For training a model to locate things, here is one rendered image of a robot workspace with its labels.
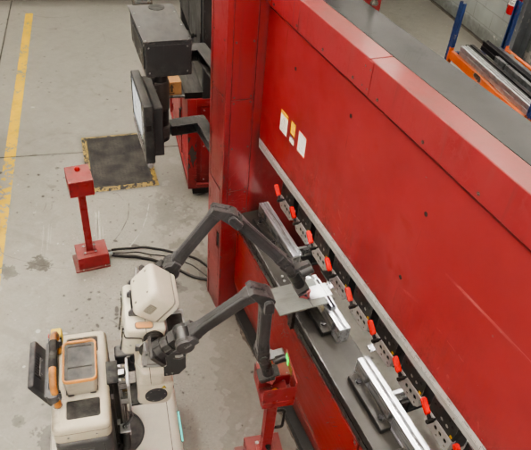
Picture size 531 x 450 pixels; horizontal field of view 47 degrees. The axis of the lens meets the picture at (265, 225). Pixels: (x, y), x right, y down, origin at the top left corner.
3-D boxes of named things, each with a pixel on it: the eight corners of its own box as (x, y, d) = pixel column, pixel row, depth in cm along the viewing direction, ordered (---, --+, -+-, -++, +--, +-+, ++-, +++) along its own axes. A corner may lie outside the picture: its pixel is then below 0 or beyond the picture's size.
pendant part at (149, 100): (133, 124, 373) (129, 70, 350) (153, 121, 376) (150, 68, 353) (146, 164, 341) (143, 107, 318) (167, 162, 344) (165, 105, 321)
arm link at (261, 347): (256, 284, 246) (263, 304, 239) (269, 282, 248) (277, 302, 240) (252, 348, 275) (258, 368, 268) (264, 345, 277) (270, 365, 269)
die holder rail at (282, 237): (258, 215, 372) (259, 203, 366) (267, 213, 374) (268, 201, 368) (291, 269, 337) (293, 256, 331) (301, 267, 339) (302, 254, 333)
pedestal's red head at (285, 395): (253, 375, 306) (255, 353, 295) (284, 371, 310) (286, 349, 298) (261, 410, 291) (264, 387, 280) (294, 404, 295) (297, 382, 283)
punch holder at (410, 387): (395, 379, 248) (404, 354, 237) (412, 373, 251) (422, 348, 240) (415, 409, 238) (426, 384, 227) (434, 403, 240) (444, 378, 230)
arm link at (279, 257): (223, 211, 274) (225, 223, 265) (232, 203, 273) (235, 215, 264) (285, 264, 294) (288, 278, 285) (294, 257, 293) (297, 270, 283)
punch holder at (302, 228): (294, 229, 317) (297, 204, 307) (309, 225, 320) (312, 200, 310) (306, 246, 307) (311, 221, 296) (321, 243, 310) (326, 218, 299)
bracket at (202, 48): (165, 56, 360) (165, 45, 355) (204, 53, 368) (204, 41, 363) (185, 87, 332) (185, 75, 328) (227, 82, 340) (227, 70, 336)
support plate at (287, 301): (265, 291, 307) (265, 289, 306) (311, 279, 315) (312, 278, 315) (279, 316, 294) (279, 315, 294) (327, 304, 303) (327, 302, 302)
